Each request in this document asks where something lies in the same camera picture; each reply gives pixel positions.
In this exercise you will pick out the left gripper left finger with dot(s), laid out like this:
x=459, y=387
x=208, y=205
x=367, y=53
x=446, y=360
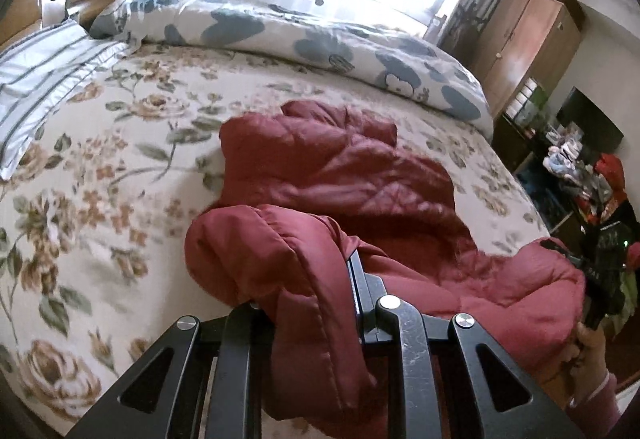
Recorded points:
x=200, y=379

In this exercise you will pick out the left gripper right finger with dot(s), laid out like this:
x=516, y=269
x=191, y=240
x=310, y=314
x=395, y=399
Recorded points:
x=448, y=378

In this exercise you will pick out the red quilted puffer coat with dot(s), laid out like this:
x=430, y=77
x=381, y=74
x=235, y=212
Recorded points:
x=308, y=187

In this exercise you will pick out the right hand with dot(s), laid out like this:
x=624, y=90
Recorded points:
x=578, y=370

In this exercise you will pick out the cluttered dark side table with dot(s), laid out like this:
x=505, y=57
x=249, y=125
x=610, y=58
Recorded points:
x=570, y=195

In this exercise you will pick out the black television screen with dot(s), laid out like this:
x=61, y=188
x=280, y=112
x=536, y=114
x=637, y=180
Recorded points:
x=599, y=134

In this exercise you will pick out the floral bed blanket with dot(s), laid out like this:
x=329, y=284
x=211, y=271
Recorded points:
x=94, y=218

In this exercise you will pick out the wooden wardrobe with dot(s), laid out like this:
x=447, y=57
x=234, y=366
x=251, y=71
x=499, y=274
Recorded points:
x=526, y=40

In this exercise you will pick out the blue white patterned duvet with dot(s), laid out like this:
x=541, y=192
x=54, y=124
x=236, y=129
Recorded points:
x=391, y=60

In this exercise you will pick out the striped grey white pillow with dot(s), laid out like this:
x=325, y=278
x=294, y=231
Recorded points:
x=38, y=74

